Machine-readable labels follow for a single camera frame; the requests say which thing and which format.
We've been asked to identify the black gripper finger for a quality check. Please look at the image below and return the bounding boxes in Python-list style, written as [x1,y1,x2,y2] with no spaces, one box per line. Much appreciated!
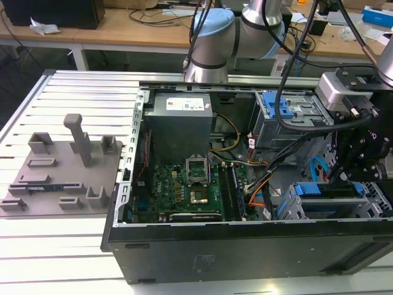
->
[328,110,366,184]
[343,153,386,184]

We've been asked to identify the orange and black power wire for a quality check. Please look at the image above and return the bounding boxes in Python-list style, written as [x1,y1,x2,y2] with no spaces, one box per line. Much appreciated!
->
[318,165,332,183]

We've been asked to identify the blue data wire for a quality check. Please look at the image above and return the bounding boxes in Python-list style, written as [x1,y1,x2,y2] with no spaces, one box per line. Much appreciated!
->
[309,155,328,183]

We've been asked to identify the hard disk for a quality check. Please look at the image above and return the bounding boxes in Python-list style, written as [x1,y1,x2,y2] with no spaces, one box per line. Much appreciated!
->
[275,181,366,219]

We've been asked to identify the grey perforated disk bay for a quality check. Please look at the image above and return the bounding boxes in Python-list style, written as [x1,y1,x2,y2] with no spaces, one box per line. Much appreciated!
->
[274,128,393,221]

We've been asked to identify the black RAM slot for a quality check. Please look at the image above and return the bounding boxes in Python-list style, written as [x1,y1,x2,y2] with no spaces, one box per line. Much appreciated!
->
[218,164,232,222]
[227,164,242,221]

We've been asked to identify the grey optical drive bay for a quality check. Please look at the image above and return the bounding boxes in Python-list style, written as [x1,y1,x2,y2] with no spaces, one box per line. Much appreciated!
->
[250,90,336,151]

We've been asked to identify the blue bay latch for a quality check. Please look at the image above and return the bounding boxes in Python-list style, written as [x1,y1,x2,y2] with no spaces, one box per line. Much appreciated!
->
[262,91,296,119]

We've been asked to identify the clear plastic bag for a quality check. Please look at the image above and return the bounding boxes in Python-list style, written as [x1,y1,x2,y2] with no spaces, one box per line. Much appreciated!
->
[340,21,381,42]

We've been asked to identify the small black box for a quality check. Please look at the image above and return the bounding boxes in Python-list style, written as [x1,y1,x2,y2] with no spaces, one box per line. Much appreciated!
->
[308,17,328,36]

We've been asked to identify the blue cardboard box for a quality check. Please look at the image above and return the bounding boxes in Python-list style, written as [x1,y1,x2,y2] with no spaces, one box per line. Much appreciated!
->
[361,6,393,26]

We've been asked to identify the CPU socket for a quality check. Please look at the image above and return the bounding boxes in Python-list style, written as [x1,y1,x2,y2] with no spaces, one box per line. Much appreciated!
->
[188,188,210,207]

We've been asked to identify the metal socket cover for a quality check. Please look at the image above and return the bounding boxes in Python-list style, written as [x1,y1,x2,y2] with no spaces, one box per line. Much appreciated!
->
[185,156,211,186]

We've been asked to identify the grey power supply unit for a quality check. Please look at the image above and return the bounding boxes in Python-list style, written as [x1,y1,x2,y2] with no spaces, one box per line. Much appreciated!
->
[143,93,216,156]

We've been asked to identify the black graphics card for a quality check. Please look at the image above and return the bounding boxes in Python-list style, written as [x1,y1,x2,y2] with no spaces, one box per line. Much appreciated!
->
[168,211,222,223]

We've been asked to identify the black PC case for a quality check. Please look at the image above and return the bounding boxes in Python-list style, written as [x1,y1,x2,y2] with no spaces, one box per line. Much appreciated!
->
[100,80,393,285]

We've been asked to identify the green motherboard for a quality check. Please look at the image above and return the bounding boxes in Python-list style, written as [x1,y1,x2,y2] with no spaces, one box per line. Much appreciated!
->
[131,162,255,224]

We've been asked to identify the wooden desk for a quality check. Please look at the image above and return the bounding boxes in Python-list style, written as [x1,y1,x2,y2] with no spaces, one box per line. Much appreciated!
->
[0,0,393,72]

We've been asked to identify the grey parts rack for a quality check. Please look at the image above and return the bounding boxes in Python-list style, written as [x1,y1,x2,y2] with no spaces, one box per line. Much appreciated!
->
[0,113,124,218]

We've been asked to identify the RAM stick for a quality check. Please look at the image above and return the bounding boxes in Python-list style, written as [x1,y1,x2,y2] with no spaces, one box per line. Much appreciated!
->
[27,184,67,192]

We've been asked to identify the large black box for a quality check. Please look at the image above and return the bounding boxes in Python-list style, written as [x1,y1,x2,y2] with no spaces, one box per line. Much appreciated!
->
[1,0,106,30]

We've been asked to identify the crumpled clear plastic wrap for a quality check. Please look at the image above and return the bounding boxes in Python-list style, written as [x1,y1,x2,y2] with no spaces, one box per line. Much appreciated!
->
[29,17,61,35]

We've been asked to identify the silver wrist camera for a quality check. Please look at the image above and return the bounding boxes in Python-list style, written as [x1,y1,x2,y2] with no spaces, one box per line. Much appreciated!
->
[316,73,348,111]

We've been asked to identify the black sleeved cable bundle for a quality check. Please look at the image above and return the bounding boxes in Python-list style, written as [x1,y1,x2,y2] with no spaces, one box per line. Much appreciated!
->
[265,128,335,176]

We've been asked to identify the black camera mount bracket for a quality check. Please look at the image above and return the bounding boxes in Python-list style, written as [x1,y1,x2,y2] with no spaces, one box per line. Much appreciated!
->
[334,68,384,92]

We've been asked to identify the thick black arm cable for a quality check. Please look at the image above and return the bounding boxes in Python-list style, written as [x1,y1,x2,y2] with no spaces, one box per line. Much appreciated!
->
[274,0,341,133]
[337,0,381,67]

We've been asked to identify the orange and yellow wire bundle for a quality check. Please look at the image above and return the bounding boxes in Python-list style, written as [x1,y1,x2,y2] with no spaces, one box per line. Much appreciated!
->
[244,171,273,210]

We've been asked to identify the yellow and black cable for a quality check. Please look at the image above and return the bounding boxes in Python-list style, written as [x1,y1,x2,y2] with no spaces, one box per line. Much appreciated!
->
[208,113,242,153]

